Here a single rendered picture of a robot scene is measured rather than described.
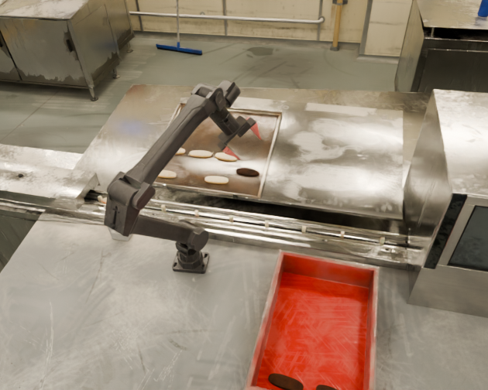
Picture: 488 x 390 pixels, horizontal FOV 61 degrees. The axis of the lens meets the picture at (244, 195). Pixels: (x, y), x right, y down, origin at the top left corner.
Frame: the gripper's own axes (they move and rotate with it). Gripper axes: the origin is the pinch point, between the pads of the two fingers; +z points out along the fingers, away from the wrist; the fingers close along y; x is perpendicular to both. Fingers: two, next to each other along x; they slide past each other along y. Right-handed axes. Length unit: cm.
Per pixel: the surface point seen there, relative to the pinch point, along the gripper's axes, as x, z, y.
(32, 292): -11, -11, 88
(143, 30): -443, 33, -31
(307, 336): 42, 38, 28
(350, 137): -21, 44, -38
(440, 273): 52, 44, -14
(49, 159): -87, -20, 69
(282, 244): 9.9, 33.2, 14.6
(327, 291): 31, 43, 14
